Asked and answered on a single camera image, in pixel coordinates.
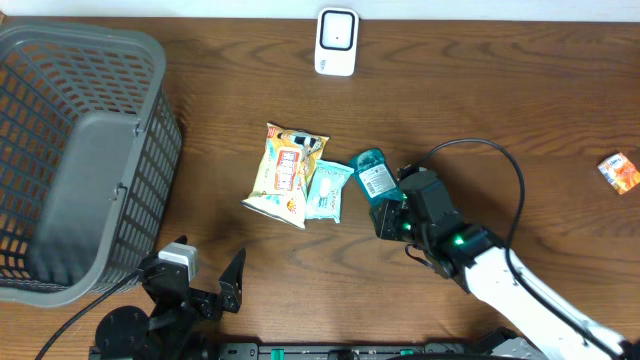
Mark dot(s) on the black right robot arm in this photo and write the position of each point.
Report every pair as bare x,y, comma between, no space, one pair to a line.
482,265

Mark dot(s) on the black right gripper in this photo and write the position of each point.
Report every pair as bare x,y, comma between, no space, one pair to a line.
384,225

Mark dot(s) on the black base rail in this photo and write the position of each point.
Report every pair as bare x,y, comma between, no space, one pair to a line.
253,351

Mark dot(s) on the orange wiper sheet bag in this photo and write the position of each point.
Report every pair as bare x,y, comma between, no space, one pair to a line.
287,166

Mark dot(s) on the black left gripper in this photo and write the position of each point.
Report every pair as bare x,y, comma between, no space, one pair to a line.
210,309

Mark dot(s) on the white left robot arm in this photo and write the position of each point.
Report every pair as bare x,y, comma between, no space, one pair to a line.
168,332

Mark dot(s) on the grey plastic basket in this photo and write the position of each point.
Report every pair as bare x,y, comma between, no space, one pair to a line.
89,150

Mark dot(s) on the teal package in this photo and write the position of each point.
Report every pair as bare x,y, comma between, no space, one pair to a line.
325,193

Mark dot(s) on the white black barcode scanner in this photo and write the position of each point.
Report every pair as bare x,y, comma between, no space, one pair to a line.
336,42

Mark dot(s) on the teal mouthwash bottle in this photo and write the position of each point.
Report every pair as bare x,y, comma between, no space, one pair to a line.
374,177

